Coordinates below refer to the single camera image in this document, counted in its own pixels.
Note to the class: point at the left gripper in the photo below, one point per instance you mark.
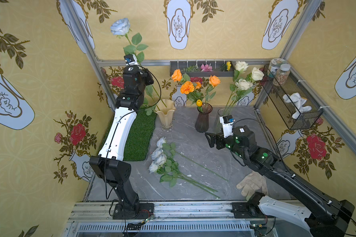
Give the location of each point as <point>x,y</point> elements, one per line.
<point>136,68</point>

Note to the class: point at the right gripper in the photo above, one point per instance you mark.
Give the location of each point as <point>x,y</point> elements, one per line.
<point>217,140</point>

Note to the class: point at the pale blue rose top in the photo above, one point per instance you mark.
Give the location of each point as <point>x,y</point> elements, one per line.
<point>149,91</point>

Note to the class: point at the orange rose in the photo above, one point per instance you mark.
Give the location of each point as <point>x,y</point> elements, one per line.
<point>177,76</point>
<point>198,85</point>

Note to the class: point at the orange marigold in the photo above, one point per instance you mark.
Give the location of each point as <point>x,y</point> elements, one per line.
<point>187,88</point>

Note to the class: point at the white rose stem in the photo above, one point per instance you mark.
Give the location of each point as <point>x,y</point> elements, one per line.
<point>242,85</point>

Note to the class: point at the yellow orange tulip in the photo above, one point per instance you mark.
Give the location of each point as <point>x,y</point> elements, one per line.
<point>199,105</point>

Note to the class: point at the orange rose stem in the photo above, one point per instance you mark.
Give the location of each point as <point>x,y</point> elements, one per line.
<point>214,81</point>

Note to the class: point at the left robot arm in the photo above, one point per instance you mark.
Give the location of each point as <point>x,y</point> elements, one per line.
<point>109,164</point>

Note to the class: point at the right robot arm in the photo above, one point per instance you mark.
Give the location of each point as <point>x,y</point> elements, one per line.
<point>320,214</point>

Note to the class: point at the clear glass vase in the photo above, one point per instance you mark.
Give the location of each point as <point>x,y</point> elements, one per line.
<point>221,112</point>

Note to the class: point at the cream ruffled vase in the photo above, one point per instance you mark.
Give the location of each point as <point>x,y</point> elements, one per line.
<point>165,109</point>

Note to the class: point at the beige work glove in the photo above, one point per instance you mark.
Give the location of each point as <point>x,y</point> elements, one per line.
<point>251,184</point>

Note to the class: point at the purple glass vase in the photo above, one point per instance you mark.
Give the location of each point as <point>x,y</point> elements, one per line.
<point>202,122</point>

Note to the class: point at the green artificial grass mat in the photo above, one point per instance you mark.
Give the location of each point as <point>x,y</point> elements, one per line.
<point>129,136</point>

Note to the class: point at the white cloth in basket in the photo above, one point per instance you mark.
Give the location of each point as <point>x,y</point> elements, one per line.
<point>298,103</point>

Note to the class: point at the pink flower in tray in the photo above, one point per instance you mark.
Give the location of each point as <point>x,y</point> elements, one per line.
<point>206,68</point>

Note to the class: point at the bottle with colourful beads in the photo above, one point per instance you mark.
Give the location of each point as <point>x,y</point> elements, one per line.
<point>282,75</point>

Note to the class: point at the yellow flower in tray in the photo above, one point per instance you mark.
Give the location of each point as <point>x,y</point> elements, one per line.
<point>228,65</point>

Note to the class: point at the glass jar with white lid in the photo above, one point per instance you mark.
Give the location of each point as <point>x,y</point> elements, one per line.
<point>274,65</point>

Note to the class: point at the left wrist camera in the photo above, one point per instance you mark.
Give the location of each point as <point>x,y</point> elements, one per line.
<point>131,60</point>

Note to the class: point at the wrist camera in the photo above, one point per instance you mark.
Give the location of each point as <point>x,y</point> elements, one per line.
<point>227,124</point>
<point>131,60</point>

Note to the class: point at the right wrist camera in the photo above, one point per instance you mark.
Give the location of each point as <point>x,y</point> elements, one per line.
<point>227,124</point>

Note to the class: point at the grey wall planter tray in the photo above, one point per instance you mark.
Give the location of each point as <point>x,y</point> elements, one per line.
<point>192,68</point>

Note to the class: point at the black wire wall basket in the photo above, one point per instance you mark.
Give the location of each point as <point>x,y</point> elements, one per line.
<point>292,85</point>

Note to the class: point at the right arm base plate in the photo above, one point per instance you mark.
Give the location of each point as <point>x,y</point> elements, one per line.
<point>246,210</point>

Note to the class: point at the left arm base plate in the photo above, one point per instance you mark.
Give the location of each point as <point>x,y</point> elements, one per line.
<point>140,212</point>

